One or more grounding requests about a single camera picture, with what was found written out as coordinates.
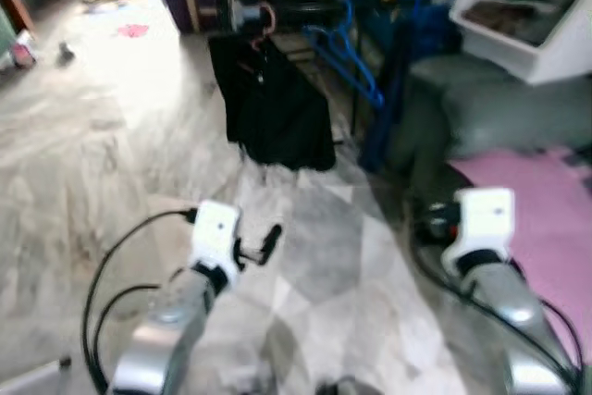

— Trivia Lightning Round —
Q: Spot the pink cloth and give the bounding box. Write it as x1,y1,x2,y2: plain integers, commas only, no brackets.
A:
116,23,151,40

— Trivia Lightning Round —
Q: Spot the red and white toy car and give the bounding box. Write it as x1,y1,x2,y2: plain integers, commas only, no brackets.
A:
9,30,38,68

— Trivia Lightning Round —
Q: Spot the black buttoned shirt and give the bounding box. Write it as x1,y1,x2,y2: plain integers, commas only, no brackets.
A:
208,32,337,172

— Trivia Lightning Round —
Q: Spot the pink foam mat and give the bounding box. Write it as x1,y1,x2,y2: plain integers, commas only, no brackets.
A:
449,145,592,359

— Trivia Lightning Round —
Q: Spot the grey green sofa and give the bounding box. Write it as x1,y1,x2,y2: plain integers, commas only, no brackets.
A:
388,51,592,395

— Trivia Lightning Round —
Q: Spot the blue hanging garment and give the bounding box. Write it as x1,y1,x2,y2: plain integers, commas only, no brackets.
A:
359,6,436,174

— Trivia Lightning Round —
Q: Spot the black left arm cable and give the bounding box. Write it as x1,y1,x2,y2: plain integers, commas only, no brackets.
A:
81,208,200,391

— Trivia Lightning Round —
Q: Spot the red clothes hanger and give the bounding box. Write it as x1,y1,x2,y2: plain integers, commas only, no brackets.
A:
250,2,278,54

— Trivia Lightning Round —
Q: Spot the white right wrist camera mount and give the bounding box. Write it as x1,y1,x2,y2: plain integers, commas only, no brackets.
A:
453,188,515,262

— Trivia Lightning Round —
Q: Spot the blue plastic hanger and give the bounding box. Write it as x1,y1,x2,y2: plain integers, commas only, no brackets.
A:
305,0,385,111

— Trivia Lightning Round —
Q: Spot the large white open bin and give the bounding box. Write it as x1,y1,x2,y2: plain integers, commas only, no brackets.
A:
450,0,592,86

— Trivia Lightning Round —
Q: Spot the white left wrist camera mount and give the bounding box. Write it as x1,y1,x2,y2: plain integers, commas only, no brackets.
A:
190,201,241,268

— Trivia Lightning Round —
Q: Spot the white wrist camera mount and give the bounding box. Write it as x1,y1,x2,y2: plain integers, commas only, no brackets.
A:
190,201,241,268
453,188,515,262

